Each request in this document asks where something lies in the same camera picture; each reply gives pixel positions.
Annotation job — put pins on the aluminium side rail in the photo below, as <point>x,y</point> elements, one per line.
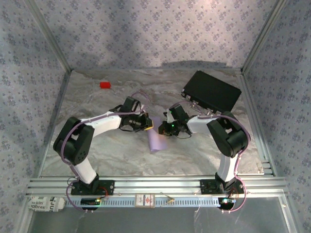
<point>56,116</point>
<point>249,97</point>

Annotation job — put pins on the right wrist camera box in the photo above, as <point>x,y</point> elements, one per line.
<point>168,117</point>

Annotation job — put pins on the small red block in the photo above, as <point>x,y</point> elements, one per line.
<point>105,85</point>

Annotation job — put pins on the white printed card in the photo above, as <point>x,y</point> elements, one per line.
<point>145,201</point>

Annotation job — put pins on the black carrying case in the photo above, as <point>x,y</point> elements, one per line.
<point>211,89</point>

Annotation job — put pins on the printed paper label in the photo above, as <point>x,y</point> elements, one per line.
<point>43,204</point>

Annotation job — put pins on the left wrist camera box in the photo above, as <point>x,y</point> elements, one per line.
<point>142,110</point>

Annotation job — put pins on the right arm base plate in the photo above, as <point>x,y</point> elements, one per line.
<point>206,188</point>

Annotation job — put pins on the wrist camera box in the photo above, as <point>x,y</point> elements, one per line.
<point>168,117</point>
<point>142,110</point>

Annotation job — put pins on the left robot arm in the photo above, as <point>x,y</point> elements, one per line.
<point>77,145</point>

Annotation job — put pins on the aluminium frame post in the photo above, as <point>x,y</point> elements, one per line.
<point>263,36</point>
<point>50,36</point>

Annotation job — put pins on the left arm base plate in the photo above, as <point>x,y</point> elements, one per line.
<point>107,188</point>

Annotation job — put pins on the aluminium mounting rail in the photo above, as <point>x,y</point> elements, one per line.
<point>158,185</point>

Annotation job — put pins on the lavender paper sheet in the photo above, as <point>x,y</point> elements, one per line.
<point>156,143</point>

